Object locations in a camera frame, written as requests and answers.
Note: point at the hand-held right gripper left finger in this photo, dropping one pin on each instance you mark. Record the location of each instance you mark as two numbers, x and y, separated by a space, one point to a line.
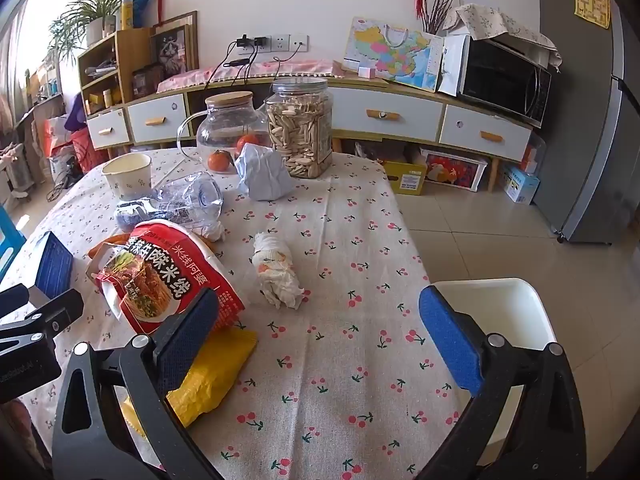
192 325

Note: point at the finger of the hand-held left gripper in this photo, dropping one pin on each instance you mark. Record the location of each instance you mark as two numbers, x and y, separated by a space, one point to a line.
12 300
55 312

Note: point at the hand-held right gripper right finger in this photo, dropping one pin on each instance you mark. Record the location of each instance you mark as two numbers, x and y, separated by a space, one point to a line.
445 340

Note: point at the yellow plastic wrapper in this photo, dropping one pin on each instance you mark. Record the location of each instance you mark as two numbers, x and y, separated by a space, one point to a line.
220 370

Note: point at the red instant noodle bowl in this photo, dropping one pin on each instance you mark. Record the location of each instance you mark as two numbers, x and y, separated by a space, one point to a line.
150 270

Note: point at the small white tissue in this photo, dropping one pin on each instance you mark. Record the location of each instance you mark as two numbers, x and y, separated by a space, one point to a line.
212 230

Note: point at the printed paper towel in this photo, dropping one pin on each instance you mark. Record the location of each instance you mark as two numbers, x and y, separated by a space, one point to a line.
272 270

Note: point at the crushed clear plastic bottle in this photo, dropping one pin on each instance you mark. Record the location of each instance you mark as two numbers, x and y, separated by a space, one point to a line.
195 200

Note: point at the blue cardboard box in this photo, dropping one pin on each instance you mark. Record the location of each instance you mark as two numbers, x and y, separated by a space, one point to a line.
52 265

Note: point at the blue plastic stool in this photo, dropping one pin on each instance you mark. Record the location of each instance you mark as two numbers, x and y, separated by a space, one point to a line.
10 240

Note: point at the white plastic chair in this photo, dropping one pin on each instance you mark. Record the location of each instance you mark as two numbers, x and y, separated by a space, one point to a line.
515 310

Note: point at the cherry print tablecloth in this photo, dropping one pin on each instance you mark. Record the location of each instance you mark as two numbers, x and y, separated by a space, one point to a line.
325 310

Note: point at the leaf print paper cup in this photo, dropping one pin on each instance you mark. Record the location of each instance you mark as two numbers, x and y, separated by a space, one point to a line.
127 180

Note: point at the red plastic bag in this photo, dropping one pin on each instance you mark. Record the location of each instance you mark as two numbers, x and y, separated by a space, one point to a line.
87 152

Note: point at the crumpled pale blue paper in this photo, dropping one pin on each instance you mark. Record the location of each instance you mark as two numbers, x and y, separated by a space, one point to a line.
262 175

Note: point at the tangerine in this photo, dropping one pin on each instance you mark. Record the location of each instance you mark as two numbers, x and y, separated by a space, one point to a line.
247 142
220 161

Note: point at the yellow cardboard box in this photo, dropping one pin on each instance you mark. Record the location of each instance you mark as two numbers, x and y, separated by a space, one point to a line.
407 177

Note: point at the red printed storage bin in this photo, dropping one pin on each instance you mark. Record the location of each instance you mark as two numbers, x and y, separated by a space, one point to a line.
455 170

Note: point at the orange and white bag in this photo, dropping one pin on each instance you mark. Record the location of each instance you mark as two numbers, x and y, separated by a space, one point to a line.
55 135

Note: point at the blue and white carton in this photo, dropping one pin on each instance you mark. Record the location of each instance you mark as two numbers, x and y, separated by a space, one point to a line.
520 185

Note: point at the purple cloth item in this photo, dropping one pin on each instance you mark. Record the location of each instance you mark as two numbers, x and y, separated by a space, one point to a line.
75 112

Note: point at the glass pitcher with wooden lid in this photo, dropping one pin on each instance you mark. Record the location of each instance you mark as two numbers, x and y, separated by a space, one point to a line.
225 120

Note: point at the clear plastic jar of seeds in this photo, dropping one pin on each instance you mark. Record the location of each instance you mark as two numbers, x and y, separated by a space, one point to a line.
300 130

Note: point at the white and wood sideboard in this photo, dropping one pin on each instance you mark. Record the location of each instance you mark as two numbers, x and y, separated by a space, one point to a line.
410 110

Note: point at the grey refrigerator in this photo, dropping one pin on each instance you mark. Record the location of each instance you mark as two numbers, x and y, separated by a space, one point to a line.
585 135

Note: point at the black microwave oven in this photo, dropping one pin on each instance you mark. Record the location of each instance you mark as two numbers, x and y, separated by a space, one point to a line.
500 75

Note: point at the framed cat picture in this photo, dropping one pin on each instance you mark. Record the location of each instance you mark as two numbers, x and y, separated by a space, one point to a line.
172 52

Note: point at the wooden shelf unit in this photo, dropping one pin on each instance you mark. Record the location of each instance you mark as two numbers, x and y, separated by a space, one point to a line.
135 50

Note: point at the white paper sheet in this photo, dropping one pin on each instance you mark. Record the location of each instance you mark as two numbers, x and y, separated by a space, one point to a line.
452 65

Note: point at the small white box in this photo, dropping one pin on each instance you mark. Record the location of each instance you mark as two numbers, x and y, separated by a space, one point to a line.
367 72

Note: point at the pink cloth runner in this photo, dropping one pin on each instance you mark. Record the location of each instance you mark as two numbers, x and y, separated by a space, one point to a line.
300 67

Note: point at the colourful map board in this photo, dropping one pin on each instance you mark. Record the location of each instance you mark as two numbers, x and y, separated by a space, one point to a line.
390 52

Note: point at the potted spider plant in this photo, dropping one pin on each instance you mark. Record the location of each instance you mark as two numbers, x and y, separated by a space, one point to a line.
100 5

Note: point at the floral cloth cover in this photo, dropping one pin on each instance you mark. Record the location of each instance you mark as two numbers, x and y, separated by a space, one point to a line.
500 22

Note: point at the bundle of dried twigs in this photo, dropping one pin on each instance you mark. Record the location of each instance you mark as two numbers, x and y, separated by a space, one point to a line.
440 10

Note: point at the yellow paper note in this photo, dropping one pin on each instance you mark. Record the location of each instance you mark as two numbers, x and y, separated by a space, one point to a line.
592 6

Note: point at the white wall outlet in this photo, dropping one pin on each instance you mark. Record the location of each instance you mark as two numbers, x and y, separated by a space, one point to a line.
285 42

